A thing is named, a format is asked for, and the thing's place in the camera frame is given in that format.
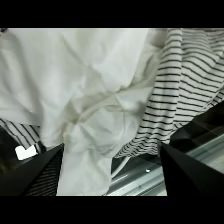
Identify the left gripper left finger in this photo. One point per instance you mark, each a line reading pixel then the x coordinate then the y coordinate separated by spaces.
pixel 23 178

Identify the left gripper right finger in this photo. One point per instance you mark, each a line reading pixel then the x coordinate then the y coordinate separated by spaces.
pixel 190 175

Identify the black and white striped garment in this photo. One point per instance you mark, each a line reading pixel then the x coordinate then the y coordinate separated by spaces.
pixel 186 83

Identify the silver frame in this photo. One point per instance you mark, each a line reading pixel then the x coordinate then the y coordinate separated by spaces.
pixel 143 181

